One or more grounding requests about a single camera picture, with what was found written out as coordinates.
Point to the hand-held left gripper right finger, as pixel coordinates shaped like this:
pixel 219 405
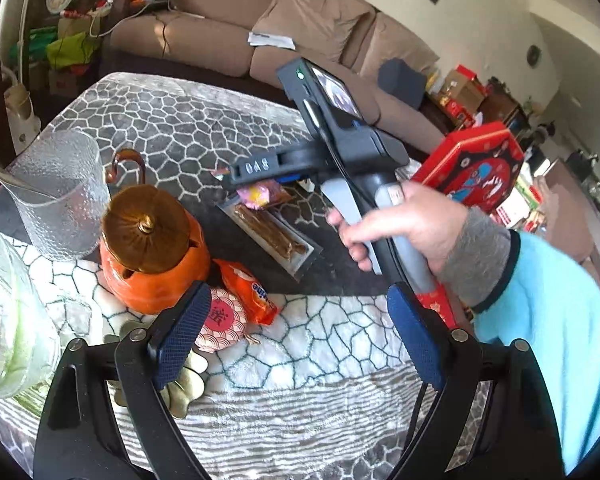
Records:
pixel 415 340

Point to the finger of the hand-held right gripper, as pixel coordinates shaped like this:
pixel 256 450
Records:
pixel 295 179

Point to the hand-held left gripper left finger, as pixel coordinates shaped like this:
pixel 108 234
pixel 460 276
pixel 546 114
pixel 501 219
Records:
pixel 180 330

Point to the pink snack packet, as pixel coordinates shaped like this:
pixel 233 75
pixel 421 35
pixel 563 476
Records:
pixel 260 196

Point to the person's right forearm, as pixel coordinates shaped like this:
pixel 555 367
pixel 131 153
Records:
pixel 555 320

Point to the person's right hand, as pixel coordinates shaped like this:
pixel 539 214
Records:
pixel 410 225

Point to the pink round packet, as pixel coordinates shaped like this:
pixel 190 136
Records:
pixel 225 320

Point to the gold flower dish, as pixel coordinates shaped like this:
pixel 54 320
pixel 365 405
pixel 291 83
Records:
pixel 190 385

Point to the clear packet of biscuit sticks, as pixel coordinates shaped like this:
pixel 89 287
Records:
pixel 275 235

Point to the orange snack packet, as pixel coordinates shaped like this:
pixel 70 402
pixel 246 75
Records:
pixel 247 290

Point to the orange pumpkin jar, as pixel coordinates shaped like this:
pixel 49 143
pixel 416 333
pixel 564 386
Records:
pixel 150 240

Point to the red octagonal box lid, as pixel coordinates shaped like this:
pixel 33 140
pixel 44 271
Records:
pixel 472 170

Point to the brown cardboard box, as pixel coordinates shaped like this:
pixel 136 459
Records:
pixel 462 87

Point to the white paper sheet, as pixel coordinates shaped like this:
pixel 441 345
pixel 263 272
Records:
pixel 270 39

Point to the brown sofa cushion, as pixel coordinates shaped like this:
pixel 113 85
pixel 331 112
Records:
pixel 315 20

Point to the brown sofa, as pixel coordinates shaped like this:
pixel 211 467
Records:
pixel 205 35

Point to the green glass vase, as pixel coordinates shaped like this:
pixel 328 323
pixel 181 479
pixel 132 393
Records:
pixel 10 320

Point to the clear glass pitcher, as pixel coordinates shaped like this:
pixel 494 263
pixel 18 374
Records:
pixel 60 195

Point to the green bag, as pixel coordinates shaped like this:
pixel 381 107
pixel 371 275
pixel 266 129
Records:
pixel 70 50

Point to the white plastic appliance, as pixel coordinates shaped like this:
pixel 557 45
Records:
pixel 20 110

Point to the round wall clock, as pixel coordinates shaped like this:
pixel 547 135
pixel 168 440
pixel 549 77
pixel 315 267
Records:
pixel 533 55

